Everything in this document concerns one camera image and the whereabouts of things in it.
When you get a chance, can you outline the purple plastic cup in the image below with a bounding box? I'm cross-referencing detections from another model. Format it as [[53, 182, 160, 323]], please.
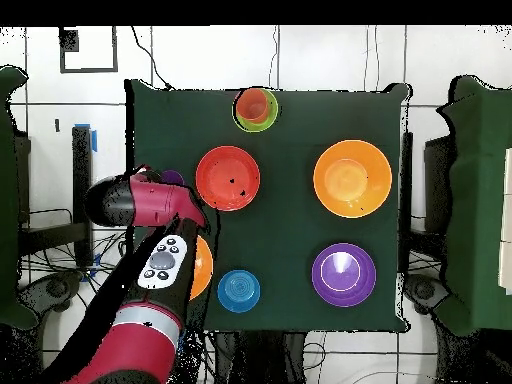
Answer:
[[161, 169, 186, 186]]

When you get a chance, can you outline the red plastic bowl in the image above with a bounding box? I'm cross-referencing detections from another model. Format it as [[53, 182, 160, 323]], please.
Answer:
[[194, 145, 262, 212]]

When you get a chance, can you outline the red plastic cup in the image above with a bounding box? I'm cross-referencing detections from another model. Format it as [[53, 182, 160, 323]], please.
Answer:
[[235, 87, 270, 125]]

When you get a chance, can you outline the green plastic bowl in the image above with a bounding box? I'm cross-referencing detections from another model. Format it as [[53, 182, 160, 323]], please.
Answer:
[[231, 86, 280, 133]]

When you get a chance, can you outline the large orange plastic bowl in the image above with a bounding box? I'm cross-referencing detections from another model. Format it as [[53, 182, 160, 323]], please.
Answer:
[[312, 139, 393, 219], [189, 235, 214, 301]]

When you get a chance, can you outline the black office chair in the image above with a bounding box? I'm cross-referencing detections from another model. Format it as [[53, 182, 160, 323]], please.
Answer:
[[403, 273, 451, 317], [17, 271, 85, 321]]

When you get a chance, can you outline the blue plastic bowl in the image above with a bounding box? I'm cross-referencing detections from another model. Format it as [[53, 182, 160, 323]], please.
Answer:
[[216, 269, 262, 314]]

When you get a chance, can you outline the dark green table cloth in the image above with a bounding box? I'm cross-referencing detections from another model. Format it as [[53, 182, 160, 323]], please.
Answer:
[[124, 78, 413, 335]]

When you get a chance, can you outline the green cloth covered table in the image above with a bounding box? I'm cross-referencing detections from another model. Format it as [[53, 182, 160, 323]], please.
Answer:
[[433, 74, 512, 337], [0, 65, 38, 331]]

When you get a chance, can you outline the purple plastic bowl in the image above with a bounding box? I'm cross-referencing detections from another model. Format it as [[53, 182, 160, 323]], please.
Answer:
[[311, 242, 378, 308]]

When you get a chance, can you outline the black metal frame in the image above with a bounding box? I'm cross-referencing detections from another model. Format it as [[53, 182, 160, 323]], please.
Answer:
[[15, 124, 95, 269]]

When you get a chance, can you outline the tangle of cables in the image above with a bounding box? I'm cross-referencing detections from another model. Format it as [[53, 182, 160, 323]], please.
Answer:
[[17, 231, 129, 299]]

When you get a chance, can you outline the thin black cable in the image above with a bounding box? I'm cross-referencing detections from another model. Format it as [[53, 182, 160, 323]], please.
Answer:
[[130, 26, 174, 91]]

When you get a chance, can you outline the black metal post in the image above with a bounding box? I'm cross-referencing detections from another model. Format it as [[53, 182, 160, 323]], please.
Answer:
[[399, 131, 414, 275]]

